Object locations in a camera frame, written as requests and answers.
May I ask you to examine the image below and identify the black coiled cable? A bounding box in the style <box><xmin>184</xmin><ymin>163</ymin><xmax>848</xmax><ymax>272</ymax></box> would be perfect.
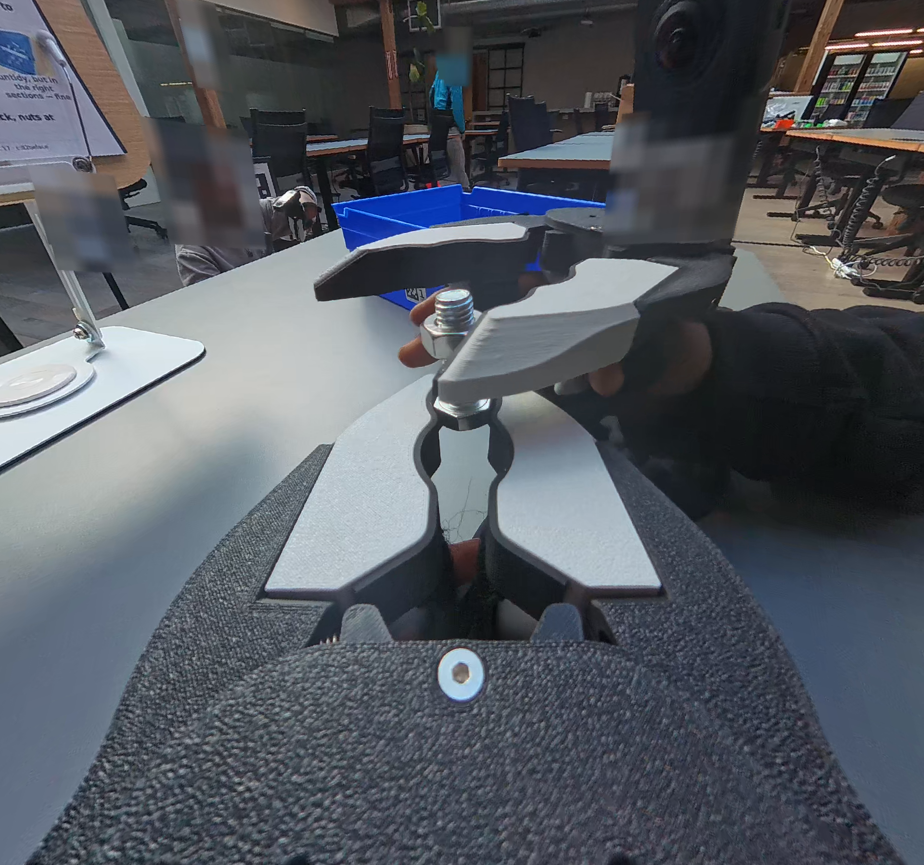
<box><xmin>841</xmin><ymin>157</ymin><xmax>898</xmax><ymax>254</ymax></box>

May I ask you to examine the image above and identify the silver hex bolt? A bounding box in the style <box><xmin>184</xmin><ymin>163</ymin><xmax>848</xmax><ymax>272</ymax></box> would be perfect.
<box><xmin>432</xmin><ymin>289</ymin><xmax>502</xmax><ymax>431</ymax></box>

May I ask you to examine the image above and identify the black office chair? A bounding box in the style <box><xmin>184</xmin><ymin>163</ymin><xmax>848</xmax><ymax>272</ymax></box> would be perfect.
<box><xmin>368</xmin><ymin>107</ymin><xmax>410</xmax><ymax>194</ymax></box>
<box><xmin>249</xmin><ymin>108</ymin><xmax>313</xmax><ymax>191</ymax></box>
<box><xmin>862</xmin><ymin>182</ymin><xmax>924</xmax><ymax>296</ymax></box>
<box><xmin>505</xmin><ymin>94</ymin><xmax>558</xmax><ymax>153</ymax></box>

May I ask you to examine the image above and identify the glass door drinks fridge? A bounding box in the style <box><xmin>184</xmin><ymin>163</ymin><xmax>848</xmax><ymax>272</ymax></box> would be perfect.
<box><xmin>812</xmin><ymin>49</ymin><xmax>911</xmax><ymax>122</ymax></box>

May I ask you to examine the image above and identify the person's right forearm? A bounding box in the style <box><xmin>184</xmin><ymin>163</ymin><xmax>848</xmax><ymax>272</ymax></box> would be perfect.
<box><xmin>711</xmin><ymin>300</ymin><xmax>924</xmax><ymax>519</ymax></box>

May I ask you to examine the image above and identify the grey desk with wooden edge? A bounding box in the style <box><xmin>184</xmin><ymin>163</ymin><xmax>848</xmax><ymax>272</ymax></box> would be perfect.
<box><xmin>498</xmin><ymin>132</ymin><xmax>618</xmax><ymax>191</ymax></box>
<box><xmin>787</xmin><ymin>127</ymin><xmax>924</xmax><ymax>156</ymax></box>
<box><xmin>307</xmin><ymin>130</ymin><xmax>506</xmax><ymax>209</ymax></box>

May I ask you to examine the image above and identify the silver hex nut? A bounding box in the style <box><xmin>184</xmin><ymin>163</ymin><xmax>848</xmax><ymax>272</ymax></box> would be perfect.
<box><xmin>420</xmin><ymin>315</ymin><xmax>474</xmax><ymax>366</ymax></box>

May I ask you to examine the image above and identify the blue divided parts bin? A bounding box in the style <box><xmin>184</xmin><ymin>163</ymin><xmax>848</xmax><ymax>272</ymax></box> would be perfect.
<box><xmin>332</xmin><ymin>185</ymin><xmax>607</xmax><ymax>311</ymax></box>

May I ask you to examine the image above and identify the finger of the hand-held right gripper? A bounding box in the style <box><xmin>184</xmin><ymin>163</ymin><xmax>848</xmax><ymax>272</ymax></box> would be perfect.
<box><xmin>435</xmin><ymin>258</ymin><xmax>680</xmax><ymax>407</ymax></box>
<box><xmin>314</xmin><ymin>222</ymin><xmax>547</xmax><ymax>303</ymax></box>

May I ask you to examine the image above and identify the person's left hand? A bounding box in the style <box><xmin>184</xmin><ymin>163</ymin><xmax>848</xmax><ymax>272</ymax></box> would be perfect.
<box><xmin>449</xmin><ymin>538</ymin><xmax>484</xmax><ymax>585</ymax></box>

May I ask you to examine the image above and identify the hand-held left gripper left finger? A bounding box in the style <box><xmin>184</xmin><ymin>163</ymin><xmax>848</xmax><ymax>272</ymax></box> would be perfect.
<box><xmin>261</xmin><ymin>374</ymin><xmax>443</xmax><ymax>602</ymax></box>

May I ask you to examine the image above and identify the green hanging plant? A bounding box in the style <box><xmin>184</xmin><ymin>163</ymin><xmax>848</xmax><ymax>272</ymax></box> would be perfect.
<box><xmin>408</xmin><ymin>0</ymin><xmax>441</xmax><ymax>82</ymax></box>

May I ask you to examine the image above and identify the wooden display board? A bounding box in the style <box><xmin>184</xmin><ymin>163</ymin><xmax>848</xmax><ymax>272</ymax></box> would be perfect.
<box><xmin>14</xmin><ymin>0</ymin><xmax>153</xmax><ymax>191</ymax></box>

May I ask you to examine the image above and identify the white document stand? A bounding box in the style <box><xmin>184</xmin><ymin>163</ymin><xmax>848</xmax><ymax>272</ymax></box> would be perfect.
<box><xmin>0</xmin><ymin>157</ymin><xmax>206</xmax><ymax>472</ymax></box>

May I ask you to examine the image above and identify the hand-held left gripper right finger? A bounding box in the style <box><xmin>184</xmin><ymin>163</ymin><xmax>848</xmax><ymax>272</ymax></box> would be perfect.
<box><xmin>485</xmin><ymin>394</ymin><xmax>665</xmax><ymax>617</ymax></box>

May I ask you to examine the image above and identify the person's right hand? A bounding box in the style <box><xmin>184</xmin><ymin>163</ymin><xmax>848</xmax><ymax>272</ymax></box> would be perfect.
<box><xmin>398</xmin><ymin>293</ymin><xmax>732</xmax><ymax>451</ymax></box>

